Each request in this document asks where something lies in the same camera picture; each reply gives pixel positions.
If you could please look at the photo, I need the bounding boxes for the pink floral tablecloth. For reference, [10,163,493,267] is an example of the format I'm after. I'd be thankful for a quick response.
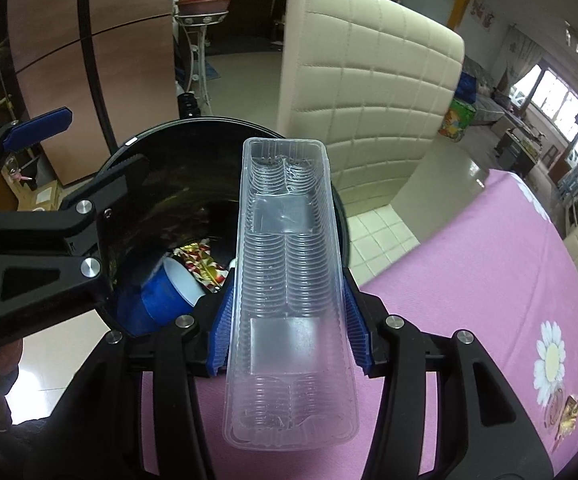
[139,169,578,480]

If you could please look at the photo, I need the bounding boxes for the white metal stand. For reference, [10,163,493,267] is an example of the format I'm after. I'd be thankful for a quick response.
[173,10,230,116]

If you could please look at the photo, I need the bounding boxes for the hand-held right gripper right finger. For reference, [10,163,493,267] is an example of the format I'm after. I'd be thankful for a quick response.
[343,270,554,480]

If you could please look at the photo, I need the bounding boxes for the large cream quilted chair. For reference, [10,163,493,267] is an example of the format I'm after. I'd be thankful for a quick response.
[276,0,466,283]

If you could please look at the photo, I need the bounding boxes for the gold foil wrapper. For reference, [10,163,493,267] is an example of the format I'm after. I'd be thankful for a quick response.
[559,394,578,435]

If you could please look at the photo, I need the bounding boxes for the blue bag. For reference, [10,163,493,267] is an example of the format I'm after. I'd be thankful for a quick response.
[456,71,480,103]

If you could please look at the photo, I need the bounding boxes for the barred window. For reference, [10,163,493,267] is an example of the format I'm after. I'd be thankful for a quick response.
[514,62,578,126]

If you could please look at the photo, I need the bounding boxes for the red basin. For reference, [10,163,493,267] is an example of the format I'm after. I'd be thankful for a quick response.
[176,0,232,16]

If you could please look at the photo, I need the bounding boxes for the floral curtain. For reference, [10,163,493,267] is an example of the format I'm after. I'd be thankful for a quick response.
[499,27,540,96]

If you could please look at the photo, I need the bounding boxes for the grey sofa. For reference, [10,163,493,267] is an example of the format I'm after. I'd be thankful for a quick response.
[461,57,520,126]

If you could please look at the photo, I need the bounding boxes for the clear round plastic lid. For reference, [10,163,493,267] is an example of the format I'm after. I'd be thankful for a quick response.
[540,385,577,431]

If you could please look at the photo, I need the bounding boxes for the black cable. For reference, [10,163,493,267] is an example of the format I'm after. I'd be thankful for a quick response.
[76,0,120,151]

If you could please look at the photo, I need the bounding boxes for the clear plastic tray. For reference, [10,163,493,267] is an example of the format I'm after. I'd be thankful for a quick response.
[223,136,360,453]

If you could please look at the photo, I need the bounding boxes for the dark coffee table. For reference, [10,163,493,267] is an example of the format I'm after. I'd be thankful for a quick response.
[495,112,542,176]

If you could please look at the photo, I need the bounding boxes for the red checkered snack wrapper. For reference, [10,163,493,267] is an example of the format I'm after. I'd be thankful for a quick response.
[171,240,230,293]

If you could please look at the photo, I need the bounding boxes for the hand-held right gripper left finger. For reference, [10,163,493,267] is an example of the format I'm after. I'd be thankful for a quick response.
[64,269,236,480]

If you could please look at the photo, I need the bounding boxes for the blue paper cup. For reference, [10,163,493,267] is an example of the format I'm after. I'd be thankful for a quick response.
[115,258,205,333]

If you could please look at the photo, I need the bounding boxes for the colourful round stool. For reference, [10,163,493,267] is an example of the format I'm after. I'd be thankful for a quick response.
[438,99,477,140]

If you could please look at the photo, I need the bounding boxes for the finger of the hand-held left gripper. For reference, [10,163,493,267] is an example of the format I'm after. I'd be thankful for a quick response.
[0,106,74,186]
[0,155,151,343]

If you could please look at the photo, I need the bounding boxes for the brown refrigerator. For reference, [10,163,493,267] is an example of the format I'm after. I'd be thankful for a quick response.
[6,0,180,186]

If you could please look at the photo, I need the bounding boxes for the black round trash bin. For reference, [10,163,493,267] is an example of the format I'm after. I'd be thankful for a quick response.
[90,117,354,337]

